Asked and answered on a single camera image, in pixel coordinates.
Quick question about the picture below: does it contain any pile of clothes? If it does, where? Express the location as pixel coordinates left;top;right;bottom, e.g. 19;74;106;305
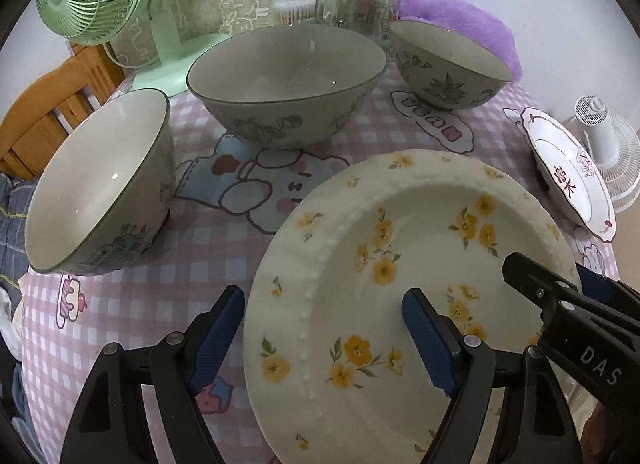
1;288;47;463

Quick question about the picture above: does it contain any cotton swab container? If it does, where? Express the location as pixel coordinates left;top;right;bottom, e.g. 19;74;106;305
272;0;316;25

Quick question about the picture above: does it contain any beaded yellow floral deep plate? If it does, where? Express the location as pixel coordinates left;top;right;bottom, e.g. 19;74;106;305
243;150;578;463

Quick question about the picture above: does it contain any white desk fan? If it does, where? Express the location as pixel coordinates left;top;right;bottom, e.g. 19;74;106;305
574;94;639;213

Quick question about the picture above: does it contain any white red-rimmed plate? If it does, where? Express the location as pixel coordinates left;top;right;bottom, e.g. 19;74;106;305
521;107;617;243

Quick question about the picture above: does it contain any purple plush toy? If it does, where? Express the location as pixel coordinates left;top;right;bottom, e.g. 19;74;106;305
398;0;523;82

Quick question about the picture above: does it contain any green desk fan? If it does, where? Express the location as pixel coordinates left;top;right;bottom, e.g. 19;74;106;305
36;0;228;96

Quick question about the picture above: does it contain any grey plaid pillow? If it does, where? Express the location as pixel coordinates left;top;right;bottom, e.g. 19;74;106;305
0;173;39;301

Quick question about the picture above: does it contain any wooden bed headboard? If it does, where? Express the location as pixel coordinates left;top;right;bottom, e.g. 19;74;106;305
0;43;125;180

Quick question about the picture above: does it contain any floral ceramic bowl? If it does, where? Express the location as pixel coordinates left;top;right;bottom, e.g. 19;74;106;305
186;24;387;150
25;89;175;276
390;20;512;110

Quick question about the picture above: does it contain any pink checkered tablecloth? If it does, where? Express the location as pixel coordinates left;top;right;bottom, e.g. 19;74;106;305
18;62;622;464

